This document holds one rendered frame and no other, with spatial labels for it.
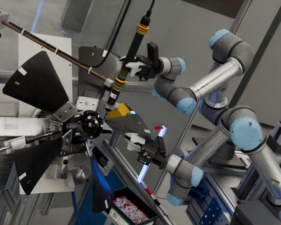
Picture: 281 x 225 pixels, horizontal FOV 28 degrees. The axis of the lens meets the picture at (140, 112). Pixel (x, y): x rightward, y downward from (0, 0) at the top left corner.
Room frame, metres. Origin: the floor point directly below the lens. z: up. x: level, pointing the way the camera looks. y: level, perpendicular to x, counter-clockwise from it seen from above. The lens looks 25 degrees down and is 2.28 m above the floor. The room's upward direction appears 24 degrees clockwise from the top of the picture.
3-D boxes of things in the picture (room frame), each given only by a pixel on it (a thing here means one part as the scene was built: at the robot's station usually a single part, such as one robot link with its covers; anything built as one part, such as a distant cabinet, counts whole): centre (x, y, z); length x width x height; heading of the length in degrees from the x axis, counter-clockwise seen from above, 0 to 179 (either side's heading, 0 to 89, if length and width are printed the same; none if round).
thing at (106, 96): (2.07, 0.14, 1.33); 0.09 x 0.07 x 0.10; 78
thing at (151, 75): (2.17, 0.05, 1.47); 0.12 x 0.08 x 0.09; 143
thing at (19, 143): (1.84, 0.38, 1.08); 0.07 x 0.04 x 0.06; 143
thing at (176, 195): (2.03, -0.28, 1.08); 0.11 x 0.08 x 0.11; 7
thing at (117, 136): (2.53, 0.06, 0.92); 0.03 x 0.03 x 0.12; 43
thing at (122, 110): (2.53, 0.06, 1.02); 0.16 x 0.10 x 0.11; 43
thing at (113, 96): (2.07, 0.13, 1.49); 0.04 x 0.04 x 0.46
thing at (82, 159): (2.13, 0.11, 0.98); 0.20 x 0.16 x 0.20; 43
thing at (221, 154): (2.62, -0.46, 1.09); 0.15 x 0.15 x 0.10
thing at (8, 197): (2.14, 0.37, 0.56); 0.19 x 0.04 x 0.04; 43
